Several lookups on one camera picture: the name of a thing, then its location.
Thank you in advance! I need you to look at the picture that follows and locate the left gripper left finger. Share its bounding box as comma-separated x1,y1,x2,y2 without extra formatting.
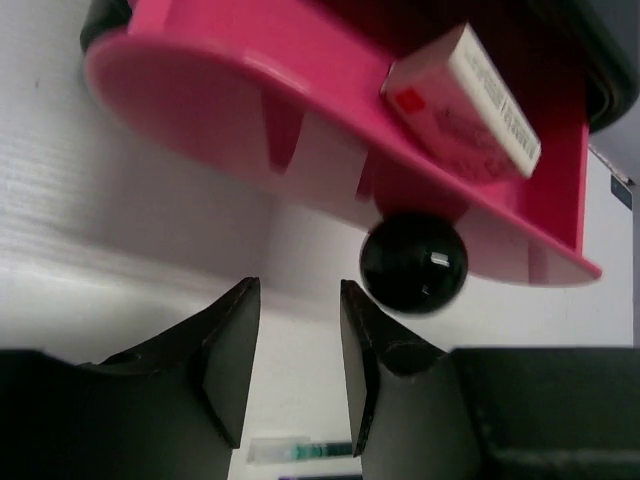
1,277,261,479

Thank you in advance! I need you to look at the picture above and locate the right blue table label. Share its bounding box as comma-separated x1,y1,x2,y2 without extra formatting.
610,174,633,211

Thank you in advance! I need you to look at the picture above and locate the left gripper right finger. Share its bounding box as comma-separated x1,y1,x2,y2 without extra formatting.
340,280,639,479

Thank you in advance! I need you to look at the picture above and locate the green gel pen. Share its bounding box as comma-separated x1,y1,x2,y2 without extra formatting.
247,437,354,465

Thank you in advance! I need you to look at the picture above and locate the black drawer cabinet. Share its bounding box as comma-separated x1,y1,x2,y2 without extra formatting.
507,1,639,133

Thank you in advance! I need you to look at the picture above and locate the pink top drawer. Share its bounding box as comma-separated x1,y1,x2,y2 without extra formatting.
80,1,602,314

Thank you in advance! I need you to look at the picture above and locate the white eraser box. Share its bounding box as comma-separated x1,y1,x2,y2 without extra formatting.
381,23,541,183

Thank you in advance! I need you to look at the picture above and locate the purple gel pen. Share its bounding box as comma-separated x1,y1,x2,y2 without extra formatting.
277,473,364,480

